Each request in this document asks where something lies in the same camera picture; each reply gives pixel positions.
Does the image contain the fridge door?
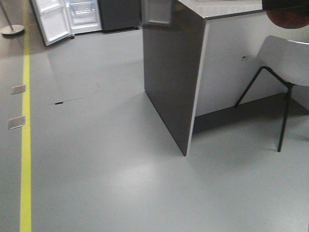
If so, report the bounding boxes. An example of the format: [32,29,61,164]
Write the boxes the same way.
[30,0,74,46]

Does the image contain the white open fridge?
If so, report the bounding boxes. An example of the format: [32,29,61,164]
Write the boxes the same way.
[65,0,102,34]

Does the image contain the matte silver stand pole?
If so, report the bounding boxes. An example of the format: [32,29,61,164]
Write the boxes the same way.
[0,2,25,36]

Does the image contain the red yellow apple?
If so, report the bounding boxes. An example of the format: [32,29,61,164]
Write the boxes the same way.
[266,10,309,29]

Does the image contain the white chair black legs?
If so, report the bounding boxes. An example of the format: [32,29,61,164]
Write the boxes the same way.
[234,35,309,152]

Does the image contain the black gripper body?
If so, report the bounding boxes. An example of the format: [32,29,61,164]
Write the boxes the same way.
[262,0,309,11]

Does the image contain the grey granite kitchen counter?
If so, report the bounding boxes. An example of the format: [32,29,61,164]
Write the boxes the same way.
[141,0,309,155]

